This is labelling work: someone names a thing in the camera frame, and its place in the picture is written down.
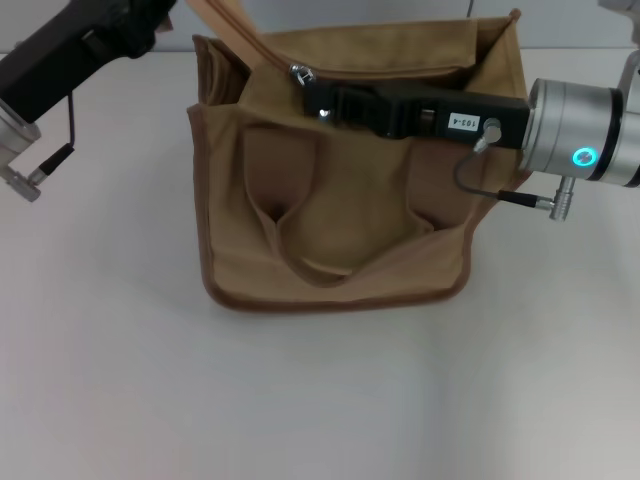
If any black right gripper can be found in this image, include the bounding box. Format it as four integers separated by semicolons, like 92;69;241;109
303;82;532;152

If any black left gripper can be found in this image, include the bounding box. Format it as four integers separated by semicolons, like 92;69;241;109
0;0;177;125

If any silver metal zipper pull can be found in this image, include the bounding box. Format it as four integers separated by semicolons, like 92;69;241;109
288;63;319;87

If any khaki canvas food bag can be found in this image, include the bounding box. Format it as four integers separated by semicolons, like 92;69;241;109
184;0;534;312

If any left gripper grey cable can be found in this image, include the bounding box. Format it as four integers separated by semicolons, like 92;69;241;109
0;92;77;204

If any gripper grey cable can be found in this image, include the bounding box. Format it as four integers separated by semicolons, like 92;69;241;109
454;117;577;221
0;92;77;204

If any right gripper grey cable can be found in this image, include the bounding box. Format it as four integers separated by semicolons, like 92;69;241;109
454;117;577;221

